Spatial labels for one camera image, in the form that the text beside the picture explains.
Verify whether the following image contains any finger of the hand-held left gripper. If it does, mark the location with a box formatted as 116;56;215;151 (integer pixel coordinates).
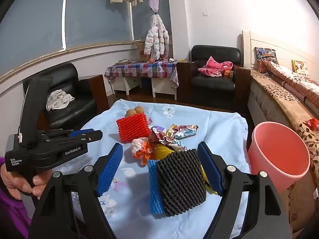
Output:
44;130;103;146
37;128;96;138

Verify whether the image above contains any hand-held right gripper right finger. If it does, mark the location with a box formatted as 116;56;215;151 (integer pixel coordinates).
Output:
197;141;292;239

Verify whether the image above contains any person's left forearm purple sleeve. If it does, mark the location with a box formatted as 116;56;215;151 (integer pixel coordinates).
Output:
0;156;34;239

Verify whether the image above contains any blue foam net sleeve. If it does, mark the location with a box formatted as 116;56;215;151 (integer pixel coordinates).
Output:
148;160;165;215

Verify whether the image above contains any pink plastic bucket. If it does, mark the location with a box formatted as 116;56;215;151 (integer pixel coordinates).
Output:
248;121;311;195

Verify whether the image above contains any pastel puffer jacket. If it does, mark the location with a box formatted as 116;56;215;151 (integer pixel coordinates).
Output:
144;14;170;60

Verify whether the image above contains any red snack packet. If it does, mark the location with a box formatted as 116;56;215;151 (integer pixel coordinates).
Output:
305;119;319;130

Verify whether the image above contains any pink garment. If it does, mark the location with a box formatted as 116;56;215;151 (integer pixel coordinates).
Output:
198;56;233;77

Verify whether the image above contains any crumpled colourful paper ball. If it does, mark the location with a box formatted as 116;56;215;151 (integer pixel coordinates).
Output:
148;125;167;145

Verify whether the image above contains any yellow foam net sleeve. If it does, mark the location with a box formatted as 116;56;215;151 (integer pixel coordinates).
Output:
149;146;218;195

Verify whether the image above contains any white desk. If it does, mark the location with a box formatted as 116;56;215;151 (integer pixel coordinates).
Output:
111;76;178;100

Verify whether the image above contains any red dotted quilt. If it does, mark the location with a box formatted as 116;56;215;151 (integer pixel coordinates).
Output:
258;58;319;116

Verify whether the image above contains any red foam net sleeve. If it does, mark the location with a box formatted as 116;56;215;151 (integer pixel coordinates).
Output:
116;113;151;143

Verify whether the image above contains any yellow flowered pillow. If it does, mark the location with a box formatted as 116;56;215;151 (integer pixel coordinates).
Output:
291;60;311;79

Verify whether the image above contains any orange white wrapper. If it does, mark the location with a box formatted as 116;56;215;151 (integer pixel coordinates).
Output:
130;137;157;165

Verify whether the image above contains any brown floral blanket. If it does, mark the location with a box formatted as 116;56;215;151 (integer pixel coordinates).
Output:
250;70;319;233

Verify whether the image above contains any bed with brown blanket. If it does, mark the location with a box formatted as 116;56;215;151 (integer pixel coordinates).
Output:
242;30;319;239

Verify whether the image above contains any black foam net sleeve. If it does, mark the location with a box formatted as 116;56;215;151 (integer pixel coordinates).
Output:
156;149;207;217

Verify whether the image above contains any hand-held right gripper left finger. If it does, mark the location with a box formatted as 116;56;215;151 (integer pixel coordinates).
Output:
29;143;124;239

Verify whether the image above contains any colourful printed pillow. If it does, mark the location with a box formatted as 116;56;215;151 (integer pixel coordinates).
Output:
254;47;278;65

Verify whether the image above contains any black leather armchair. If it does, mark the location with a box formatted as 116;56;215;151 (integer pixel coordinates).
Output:
22;62;110;130
177;45;251;112

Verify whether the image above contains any light purple hanging hat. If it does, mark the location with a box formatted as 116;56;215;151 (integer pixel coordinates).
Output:
149;0;163;13

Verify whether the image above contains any person's left hand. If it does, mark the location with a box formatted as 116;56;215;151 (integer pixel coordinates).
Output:
0;164;53;201

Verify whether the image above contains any white patterned cloth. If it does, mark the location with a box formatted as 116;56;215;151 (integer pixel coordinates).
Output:
45;89;75;111

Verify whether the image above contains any printed paper sheet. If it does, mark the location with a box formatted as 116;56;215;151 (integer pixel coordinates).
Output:
159;124;199;152

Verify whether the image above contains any light blue floral tablecloth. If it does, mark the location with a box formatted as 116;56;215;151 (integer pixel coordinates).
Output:
75;99;252;239

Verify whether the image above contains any large curved window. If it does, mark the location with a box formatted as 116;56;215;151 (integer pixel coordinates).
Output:
0;0;172;79

